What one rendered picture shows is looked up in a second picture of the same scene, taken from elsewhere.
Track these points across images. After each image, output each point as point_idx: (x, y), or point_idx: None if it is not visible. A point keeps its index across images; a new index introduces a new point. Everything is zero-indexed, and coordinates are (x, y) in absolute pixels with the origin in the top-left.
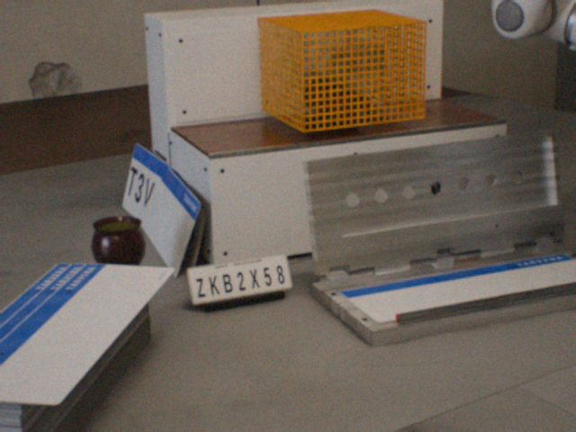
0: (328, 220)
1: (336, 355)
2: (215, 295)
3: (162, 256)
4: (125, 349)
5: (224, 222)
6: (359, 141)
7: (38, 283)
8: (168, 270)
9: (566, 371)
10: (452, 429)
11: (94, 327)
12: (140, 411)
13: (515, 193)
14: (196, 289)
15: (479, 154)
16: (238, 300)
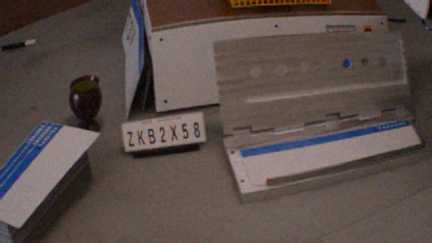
0: (232, 89)
1: (210, 209)
2: (142, 146)
3: (125, 96)
4: (69, 188)
5: (164, 77)
6: (279, 16)
7: (28, 138)
8: (95, 135)
9: (356, 224)
10: None
11: (43, 179)
12: (73, 230)
13: (382, 72)
14: (127, 140)
15: (356, 42)
16: (159, 150)
